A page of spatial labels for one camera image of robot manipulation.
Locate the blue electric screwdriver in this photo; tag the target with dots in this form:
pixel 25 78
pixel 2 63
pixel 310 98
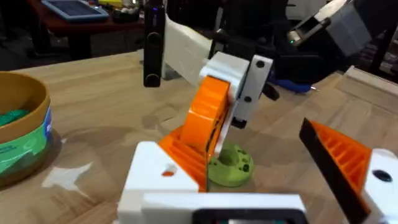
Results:
pixel 292 85

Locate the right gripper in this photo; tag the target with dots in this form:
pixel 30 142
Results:
pixel 280 31

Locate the dark red side table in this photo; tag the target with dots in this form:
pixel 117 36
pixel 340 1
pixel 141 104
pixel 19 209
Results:
pixel 77 29

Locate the blue flat tray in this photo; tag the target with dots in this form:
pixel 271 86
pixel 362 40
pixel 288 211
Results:
pixel 74 9

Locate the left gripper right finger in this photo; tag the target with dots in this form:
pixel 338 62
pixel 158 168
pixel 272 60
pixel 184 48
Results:
pixel 342 155

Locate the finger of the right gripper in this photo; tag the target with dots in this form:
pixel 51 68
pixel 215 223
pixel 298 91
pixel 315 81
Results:
pixel 205 115

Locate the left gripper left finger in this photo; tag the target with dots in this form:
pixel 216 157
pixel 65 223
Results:
pixel 149 161

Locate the green disc with holes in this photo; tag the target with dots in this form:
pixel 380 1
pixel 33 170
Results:
pixel 233 169

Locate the brown tub with toys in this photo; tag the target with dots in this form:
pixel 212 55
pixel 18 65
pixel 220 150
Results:
pixel 21 137

